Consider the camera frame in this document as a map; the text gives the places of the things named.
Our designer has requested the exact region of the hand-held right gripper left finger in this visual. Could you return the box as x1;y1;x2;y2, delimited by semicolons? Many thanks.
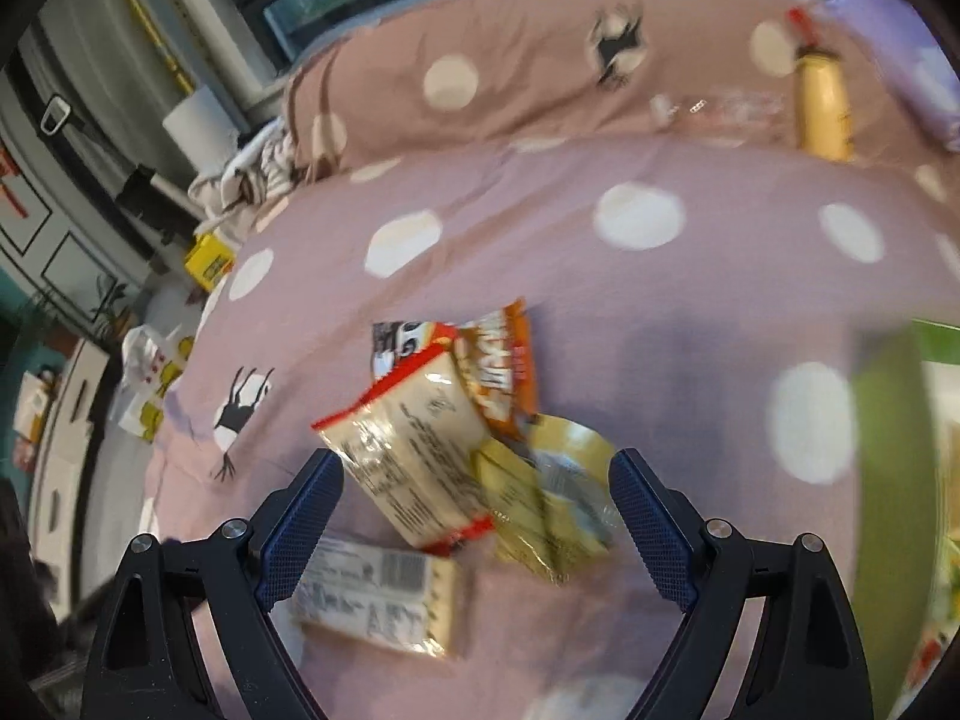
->
79;448;346;720

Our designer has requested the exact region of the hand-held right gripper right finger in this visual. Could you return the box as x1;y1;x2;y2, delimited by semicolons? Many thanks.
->
609;448;875;720

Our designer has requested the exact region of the clear cracker packet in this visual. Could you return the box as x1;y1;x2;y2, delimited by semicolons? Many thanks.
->
288;535;460;659

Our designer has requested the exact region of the pale yellow snack packet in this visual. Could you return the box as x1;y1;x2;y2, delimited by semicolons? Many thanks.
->
523;415;617;541

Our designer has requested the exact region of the beige red-edged snack packet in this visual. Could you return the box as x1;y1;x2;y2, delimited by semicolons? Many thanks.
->
310;347;497;550

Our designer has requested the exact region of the orange brown snack packet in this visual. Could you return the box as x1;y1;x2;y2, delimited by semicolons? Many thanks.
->
452;298;542;442

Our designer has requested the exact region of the green bag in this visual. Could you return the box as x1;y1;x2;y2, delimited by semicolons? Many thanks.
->
853;318;960;720

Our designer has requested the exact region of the white printed paper bag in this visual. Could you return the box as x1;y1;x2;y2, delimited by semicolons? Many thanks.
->
111;321;197;445

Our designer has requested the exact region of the pink spotted bedsheet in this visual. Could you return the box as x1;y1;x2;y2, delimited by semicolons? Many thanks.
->
142;136;960;720

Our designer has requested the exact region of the yellow box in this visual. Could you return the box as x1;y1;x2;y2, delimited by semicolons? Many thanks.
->
183;231;238;295

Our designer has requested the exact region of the black white pole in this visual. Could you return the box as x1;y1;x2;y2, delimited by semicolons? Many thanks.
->
115;163;200;227

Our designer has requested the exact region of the white paper roll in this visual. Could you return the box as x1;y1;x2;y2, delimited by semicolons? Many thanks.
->
160;85;242;175

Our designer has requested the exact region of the clear plastic bottle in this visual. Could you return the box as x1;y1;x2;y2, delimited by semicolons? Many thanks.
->
648;85;790;142

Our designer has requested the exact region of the yellow bottle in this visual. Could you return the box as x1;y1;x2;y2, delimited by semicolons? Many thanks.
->
786;6;857;163

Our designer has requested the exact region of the pink spotted pillow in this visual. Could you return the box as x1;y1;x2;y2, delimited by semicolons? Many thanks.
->
280;0;905;170

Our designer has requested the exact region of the purple cloth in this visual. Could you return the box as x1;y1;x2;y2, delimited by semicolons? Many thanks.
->
823;0;960;152

